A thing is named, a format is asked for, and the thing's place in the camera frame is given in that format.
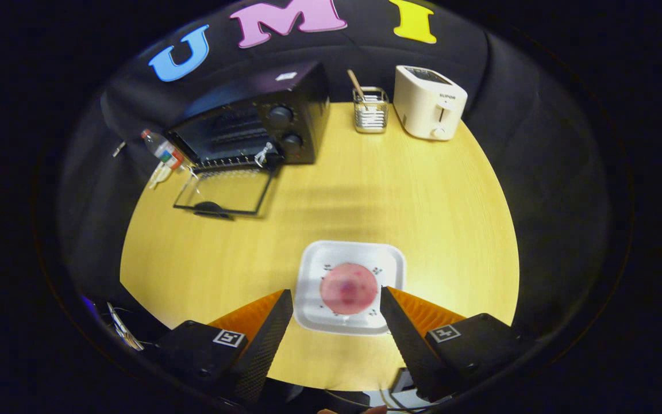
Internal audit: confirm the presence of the clear plastic water bottle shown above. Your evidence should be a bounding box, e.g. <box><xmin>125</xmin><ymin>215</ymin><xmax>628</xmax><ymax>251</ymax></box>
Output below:
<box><xmin>140</xmin><ymin>129</ymin><xmax>185</xmax><ymax>171</ymax></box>

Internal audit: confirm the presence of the pink round meat patty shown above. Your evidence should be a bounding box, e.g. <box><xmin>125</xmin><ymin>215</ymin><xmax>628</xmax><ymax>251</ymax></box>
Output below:
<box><xmin>320</xmin><ymin>263</ymin><xmax>379</xmax><ymax>315</ymax></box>

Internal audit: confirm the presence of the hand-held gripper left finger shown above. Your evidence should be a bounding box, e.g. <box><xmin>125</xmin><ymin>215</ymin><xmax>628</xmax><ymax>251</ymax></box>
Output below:
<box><xmin>156</xmin><ymin>289</ymin><xmax>294</xmax><ymax>406</ymax></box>

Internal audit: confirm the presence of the black toaster oven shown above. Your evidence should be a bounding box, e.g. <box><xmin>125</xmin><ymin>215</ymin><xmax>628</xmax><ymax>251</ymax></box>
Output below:
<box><xmin>163</xmin><ymin>60</ymin><xmax>332</xmax><ymax>220</ymax></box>

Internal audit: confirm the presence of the wooden stick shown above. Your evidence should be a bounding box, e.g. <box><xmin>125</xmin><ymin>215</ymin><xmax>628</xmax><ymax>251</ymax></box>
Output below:
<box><xmin>347</xmin><ymin>69</ymin><xmax>367</xmax><ymax>104</ymax></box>

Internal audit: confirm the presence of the metal wire utensil holder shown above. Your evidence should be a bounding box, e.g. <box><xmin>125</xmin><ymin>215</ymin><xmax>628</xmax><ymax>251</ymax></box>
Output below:
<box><xmin>353</xmin><ymin>86</ymin><xmax>390</xmax><ymax>134</ymax></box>

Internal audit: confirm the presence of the small white dish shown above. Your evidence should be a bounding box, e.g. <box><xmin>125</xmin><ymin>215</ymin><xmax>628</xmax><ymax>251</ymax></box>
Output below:
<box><xmin>148</xmin><ymin>162</ymin><xmax>174</xmax><ymax>190</ymax></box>

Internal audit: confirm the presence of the white square food plate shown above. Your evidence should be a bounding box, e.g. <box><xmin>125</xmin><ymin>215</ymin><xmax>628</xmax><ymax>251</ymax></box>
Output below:
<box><xmin>294</xmin><ymin>240</ymin><xmax>406</xmax><ymax>336</ymax></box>

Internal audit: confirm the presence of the white toaster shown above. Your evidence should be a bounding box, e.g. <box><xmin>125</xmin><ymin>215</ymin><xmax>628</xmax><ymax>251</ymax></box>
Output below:
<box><xmin>393</xmin><ymin>65</ymin><xmax>468</xmax><ymax>141</ymax></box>

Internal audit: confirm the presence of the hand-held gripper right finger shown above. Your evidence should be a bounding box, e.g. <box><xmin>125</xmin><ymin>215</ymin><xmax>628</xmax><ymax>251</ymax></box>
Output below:
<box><xmin>380</xmin><ymin>286</ymin><xmax>530</xmax><ymax>403</ymax></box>

